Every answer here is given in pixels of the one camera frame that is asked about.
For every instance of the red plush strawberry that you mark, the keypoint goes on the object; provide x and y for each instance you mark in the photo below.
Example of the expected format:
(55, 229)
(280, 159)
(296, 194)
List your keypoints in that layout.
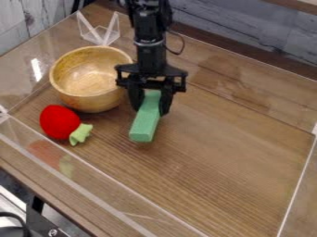
(62, 125)

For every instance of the green rectangular block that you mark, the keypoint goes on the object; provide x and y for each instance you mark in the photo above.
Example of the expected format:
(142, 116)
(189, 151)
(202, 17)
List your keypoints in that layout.
(147, 118)

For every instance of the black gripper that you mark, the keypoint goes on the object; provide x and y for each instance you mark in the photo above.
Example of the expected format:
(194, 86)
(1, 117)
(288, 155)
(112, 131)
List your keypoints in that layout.
(130, 74)

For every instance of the brown wooden bowl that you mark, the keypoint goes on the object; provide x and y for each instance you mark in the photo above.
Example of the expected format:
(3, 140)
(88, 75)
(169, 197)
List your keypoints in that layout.
(83, 77)

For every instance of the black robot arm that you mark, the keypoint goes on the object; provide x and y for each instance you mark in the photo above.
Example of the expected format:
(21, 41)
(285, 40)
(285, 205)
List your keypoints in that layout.
(151, 18)

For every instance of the clear acrylic corner bracket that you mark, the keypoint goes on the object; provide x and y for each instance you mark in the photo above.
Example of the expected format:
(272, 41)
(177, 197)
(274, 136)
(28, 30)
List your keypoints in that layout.
(100, 35)

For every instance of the clear acrylic tray wall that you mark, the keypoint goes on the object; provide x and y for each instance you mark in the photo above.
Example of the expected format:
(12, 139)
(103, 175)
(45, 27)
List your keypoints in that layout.
(106, 208)

